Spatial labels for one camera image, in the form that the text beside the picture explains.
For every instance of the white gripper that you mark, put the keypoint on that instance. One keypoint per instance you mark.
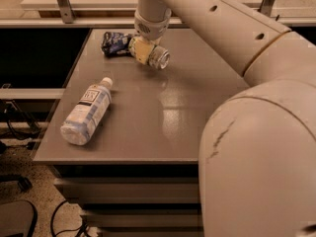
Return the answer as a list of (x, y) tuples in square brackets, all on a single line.
[(153, 29)]

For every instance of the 7up soda can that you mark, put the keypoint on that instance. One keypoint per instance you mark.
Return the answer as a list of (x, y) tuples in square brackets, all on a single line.
[(159, 57)]

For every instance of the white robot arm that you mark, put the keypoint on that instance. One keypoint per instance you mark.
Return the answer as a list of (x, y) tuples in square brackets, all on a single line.
[(257, 153)]

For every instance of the blue chip bag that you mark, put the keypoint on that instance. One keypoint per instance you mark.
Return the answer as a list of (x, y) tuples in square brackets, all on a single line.
[(115, 44)]

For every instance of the clear plastic water bottle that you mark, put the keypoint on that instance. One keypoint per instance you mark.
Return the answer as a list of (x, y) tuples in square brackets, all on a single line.
[(80, 125)]

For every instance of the grey drawer cabinet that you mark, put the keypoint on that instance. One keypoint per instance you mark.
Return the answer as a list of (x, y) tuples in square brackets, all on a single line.
[(138, 175)]

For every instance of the black office chair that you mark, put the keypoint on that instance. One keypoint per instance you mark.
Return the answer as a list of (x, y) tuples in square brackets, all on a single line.
[(18, 216)]

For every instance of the metal railing frame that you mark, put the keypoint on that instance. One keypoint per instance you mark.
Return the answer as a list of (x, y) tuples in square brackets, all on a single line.
[(98, 13)]

